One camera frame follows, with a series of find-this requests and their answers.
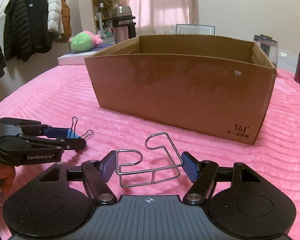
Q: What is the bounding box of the cluttered shelf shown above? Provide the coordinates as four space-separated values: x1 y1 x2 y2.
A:
92 0 113 40

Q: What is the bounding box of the silver wire rack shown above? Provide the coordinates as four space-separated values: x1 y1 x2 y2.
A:
115 132 184 188

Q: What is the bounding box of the brown jacket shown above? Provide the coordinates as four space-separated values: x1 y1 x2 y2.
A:
60 0 72 43

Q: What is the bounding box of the black puffer jacket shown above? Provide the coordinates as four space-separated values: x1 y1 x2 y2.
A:
3 0 52 62

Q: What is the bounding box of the white blue book box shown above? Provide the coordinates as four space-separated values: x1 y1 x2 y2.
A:
57 42 115 66

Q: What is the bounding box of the brown cardboard box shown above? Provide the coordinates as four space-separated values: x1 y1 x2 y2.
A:
84 34 277 144

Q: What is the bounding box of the silver picture frame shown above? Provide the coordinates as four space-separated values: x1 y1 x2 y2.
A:
175 24 215 35

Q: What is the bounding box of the green pink plush toy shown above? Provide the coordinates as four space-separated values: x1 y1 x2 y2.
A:
69 31 103 53

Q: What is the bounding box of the white puffer jacket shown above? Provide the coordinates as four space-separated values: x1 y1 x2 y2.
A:
46 0 64 35

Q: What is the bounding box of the silver pink thermos flask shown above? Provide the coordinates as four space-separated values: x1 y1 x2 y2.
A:
112 5 136 43

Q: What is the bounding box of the pink plush blanket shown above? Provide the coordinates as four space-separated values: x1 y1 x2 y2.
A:
0 65 300 239

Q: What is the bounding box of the blue binder clip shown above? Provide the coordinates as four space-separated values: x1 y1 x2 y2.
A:
67 116 94 139

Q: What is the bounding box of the pink curtain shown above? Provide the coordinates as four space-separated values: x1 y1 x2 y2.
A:
128 0 199 35

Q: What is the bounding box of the person's left hand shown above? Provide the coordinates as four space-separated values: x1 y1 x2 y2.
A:
0 163 16 190

